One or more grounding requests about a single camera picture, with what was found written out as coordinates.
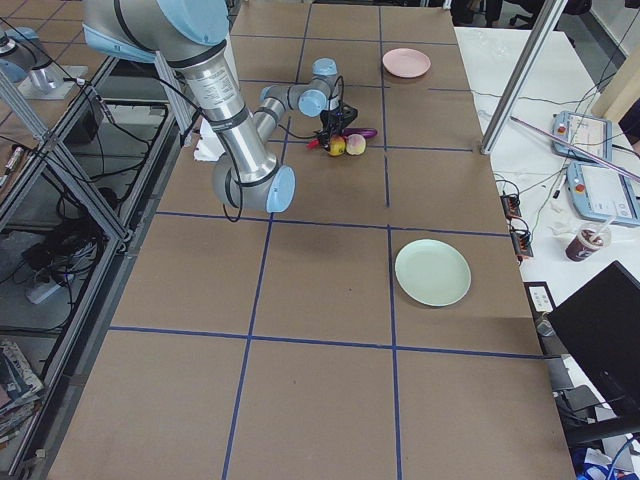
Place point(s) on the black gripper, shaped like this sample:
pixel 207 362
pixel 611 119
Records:
pixel 330 121

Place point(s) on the near blue teach pendant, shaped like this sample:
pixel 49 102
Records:
pixel 598 193

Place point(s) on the iced drink plastic cup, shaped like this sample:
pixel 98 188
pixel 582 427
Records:
pixel 589 239

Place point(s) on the red chili pepper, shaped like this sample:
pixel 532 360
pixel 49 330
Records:
pixel 316 143

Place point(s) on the pink green peach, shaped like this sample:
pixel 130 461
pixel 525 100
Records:
pixel 355 144

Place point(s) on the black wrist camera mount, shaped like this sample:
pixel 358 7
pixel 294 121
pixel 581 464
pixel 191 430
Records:
pixel 345 115

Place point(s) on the blue teach pendant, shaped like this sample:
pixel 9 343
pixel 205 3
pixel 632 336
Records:
pixel 598 193
pixel 588 133

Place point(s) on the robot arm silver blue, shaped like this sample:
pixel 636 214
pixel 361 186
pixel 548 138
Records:
pixel 192 37
pixel 26 63

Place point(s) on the reacher grabber stick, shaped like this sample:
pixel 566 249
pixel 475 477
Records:
pixel 618 169

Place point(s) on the stack of books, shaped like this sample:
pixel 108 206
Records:
pixel 21 390

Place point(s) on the black monitor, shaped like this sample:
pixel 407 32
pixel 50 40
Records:
pixel 599 327

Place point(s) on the pink plate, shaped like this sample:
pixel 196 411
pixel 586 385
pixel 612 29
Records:
pixel 406 63

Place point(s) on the orange circuit board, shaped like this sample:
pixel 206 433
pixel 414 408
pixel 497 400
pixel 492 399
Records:
pixel 511 205
pixel 522 243

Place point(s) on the aluminium frame post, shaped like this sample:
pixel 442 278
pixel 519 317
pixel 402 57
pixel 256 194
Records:
pixel 544 25

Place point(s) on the far blue teach pendant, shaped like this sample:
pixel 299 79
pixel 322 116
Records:
pixel 588 133

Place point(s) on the red yellow apple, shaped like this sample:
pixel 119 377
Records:
pixel 337 146

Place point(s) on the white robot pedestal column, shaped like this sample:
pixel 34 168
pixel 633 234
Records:
pixel 209 148

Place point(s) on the green plate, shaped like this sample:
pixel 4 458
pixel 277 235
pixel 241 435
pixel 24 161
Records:
pixel 432 272

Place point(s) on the purple eggplant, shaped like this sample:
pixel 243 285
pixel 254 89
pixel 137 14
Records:
pixel 367 133

